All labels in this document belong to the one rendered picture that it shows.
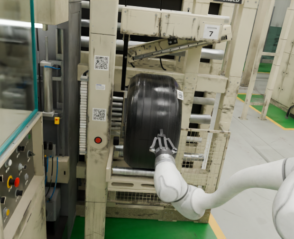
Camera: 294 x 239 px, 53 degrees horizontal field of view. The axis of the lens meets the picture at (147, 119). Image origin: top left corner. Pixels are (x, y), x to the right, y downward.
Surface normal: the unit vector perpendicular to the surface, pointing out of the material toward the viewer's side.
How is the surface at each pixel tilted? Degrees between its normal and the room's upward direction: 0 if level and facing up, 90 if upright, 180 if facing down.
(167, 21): 90
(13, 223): 0
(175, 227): 0
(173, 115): 61
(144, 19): 90
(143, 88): 29
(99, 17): 90
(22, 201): 0
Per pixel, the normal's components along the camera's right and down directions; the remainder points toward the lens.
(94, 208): 0.04, 0.38
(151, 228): 0.10, -0.92
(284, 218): -0.61, 0.21
